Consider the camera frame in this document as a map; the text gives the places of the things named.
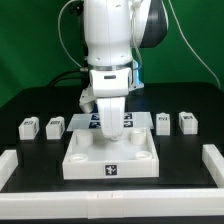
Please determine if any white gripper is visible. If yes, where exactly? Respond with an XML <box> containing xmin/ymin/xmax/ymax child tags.
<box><xmin>90</xmin><ymin>68</ymin><xmax>130</xmax><ymax>140</ymax></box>

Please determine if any white square tabletop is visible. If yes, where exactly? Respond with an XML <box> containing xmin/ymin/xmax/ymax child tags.
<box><xmin>62</xmin><ymin>128</ymin><xmax>159</xmax><ymax>180</ymax></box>

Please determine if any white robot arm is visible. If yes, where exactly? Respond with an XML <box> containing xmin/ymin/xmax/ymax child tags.
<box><xmin>80</xmin><ymin>0</ymin><xmax>168</xmax><ymax>139</ymax></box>

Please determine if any sheet with fiducial markers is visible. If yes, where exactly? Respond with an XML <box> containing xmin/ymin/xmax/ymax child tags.
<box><xmin>67</xmin><ymin>112</ymin><xmax>154</xmax><ymax>131</ymax></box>

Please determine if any black cable bundle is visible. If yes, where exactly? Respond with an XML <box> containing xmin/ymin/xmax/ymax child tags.
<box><xmin>49</xmin><ymin>68</ymin><xmax>88</xmax><ymax>88</ymax></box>

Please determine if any white cable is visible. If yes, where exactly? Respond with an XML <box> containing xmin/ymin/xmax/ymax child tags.
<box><xmin>57</xmin><ymin>0</ymin><xmax>84</xmax><ymax>69</ymax></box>

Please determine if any white front obstacle wall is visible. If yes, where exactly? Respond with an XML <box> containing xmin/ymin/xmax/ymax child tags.
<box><xmin>0</xmin><ymin>188</ymin><xmax>224</xmax><ymax>220</ymax></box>

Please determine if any white obstacle wall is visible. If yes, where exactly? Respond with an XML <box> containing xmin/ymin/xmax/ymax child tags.
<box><xmin>0</xmin><ymin>188</ymin><xmax>224</xmax><ymax>220</ymax></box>
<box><xmin>202</xmin><ymin>144</ymin><xmax>224</xmax><ymax>188</ymax></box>
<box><xmin>0</xmin><ymin>150</ymin><xmax>18</xmax><ymax>191</ymax></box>

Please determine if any white right obstacle wall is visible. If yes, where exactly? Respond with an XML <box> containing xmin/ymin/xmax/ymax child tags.
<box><xmin>202</xmin><ymin>144</ymin><xmax>224</xmax><ymax>188</ymax></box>

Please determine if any white left obstacle wall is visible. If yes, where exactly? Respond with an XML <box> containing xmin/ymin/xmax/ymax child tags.
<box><xmin>0</xmin><ymin>150</ymin><xmax>18</xmax><ymax>191</ymax></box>

